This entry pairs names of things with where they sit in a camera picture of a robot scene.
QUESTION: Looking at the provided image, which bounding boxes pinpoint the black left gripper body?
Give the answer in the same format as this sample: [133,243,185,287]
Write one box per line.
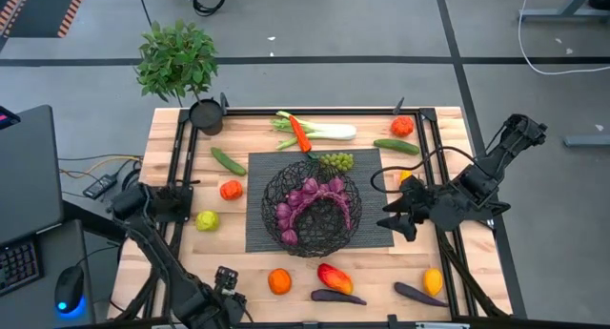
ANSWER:
[209,265,250,326]

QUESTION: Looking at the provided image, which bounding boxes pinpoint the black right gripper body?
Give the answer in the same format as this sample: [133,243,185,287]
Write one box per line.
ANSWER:
[402,178,444,242]

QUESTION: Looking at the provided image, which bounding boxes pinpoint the orange fruit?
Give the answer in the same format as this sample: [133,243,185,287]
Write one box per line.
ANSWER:
[267,267,293,296]

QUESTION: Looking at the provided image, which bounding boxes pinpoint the green cucumber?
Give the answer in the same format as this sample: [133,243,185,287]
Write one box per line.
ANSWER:
[373,137,421,156]
[210,146,249,177]

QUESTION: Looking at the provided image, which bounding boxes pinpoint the yellow lemon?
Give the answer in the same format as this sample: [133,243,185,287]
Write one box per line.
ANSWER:
[422,267,444,298]

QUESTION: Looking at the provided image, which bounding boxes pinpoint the purple eggplant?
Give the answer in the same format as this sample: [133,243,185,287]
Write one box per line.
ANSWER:
[394,281,450,309]
[310,288,368,306]

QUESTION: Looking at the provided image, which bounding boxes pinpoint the green grape bunch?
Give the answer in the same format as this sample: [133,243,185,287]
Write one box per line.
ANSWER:
[318,152,356,174]

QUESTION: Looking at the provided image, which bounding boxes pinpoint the red tomato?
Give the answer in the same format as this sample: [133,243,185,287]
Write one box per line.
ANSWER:
[390,115,416,138]

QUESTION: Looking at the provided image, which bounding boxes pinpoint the red yellow mango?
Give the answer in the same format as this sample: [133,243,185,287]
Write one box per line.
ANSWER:
[316,262,355,296]

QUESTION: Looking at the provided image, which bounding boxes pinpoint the yellow-green apple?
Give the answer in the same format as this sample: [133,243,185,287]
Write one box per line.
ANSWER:
[195,210,221,233]

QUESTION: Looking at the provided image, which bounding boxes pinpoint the orange pumpkin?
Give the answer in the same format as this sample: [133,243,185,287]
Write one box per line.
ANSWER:
[219,179,244,201]

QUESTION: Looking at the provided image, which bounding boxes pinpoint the orange carrot with leaves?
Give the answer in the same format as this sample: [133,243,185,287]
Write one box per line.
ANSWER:
[288,114,319,159]

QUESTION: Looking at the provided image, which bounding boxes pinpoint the grey woven placemat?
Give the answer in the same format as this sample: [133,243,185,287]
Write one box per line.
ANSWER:
[245,148,396,254]

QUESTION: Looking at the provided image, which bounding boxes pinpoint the black computer mouse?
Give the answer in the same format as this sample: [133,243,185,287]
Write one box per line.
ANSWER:
[53,264,87,319]

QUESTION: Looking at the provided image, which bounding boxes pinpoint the grey side desk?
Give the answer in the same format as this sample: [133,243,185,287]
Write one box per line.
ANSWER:
[0,217,99,329]

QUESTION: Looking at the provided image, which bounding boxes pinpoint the grey metal floor foot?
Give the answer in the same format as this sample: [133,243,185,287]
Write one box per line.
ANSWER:
[563,134,610,148]

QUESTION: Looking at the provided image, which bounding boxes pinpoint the black power adapter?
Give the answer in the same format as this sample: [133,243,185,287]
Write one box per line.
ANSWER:
[81,173,119,200]

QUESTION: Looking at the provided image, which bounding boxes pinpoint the black keyboard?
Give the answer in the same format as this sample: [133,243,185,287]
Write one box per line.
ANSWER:
[0,237,44,297]

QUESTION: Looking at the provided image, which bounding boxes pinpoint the dark grey monitor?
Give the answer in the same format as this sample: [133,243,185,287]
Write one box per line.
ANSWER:
[0,104,65,247]

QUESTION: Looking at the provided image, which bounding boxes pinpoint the green potted plant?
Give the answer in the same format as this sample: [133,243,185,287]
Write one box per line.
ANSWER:
[134,18,226,137]

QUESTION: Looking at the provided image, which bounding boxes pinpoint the black device red screen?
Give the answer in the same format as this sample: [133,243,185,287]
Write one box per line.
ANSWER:
[0,105,22,131]

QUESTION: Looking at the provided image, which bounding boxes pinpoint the black orange striped floor mat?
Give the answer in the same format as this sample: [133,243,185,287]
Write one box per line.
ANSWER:
[0,0,90,40]

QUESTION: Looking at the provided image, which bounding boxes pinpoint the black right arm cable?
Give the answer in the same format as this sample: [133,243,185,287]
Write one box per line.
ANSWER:
[370,145,482,195]

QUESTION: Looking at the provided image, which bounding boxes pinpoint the black wire basket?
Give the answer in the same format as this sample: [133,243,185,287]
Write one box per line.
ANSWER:
[260,159,363,258]

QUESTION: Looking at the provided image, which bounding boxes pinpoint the black metal table frame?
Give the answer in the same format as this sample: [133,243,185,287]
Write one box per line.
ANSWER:
[107,95,514,329]

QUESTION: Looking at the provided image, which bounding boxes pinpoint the yellow desk cable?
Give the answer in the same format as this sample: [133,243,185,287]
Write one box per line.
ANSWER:
[57,153,144,180]

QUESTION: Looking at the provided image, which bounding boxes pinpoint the white floor cable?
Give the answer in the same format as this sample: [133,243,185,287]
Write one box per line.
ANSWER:
[517,0,610,76]

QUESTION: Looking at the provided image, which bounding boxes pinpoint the grey desk leg frame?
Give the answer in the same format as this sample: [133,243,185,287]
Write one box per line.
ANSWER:
[518,0,610,23]

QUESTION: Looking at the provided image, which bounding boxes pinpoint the coiled black cable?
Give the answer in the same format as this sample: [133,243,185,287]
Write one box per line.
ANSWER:
[192,0,228,18]

